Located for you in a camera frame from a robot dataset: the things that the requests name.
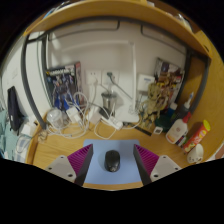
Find white mug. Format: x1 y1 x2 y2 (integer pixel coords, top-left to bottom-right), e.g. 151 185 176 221
186 143 205 164

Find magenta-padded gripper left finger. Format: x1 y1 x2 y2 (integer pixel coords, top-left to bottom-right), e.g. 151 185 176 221
44 143 95 186

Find white power strip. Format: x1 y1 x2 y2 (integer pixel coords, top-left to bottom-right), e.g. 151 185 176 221
99 114 124 131

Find bed with teal bedding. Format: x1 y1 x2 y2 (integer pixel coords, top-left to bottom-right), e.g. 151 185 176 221
0 109 33 161

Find white desk lamp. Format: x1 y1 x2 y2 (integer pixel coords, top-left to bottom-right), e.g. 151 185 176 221
59 39 141 124

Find white red-capped lotion bottle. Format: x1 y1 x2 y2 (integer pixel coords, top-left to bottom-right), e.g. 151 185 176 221
165 111 193 145

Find black computer mouse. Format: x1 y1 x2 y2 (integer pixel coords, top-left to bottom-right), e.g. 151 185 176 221
104 149 121 173

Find steel cup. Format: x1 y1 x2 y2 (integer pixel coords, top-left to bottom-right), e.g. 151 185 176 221
100 91 118 118

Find light blue mouse pad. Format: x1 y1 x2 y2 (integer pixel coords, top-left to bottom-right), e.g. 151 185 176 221
82 138 144 185

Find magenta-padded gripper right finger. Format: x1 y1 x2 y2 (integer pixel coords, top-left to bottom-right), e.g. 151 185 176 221
133 143 183 186

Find wooden robot figurine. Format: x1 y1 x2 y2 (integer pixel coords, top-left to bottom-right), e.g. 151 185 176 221
139 82 169 129

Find colourful printed box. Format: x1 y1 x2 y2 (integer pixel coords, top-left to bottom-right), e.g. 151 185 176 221
154 58 185 95

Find orange chips can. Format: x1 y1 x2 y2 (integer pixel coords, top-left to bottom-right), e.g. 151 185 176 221
181 119 212 154

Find black backpack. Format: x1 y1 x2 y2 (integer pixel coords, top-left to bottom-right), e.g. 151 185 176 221
7 85 25 132

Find blue spray bottle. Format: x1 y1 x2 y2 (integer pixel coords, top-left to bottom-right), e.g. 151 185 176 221
171 92 195 124

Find blue robot model box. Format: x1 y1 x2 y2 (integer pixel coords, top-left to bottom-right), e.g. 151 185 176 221
44 61 84 111

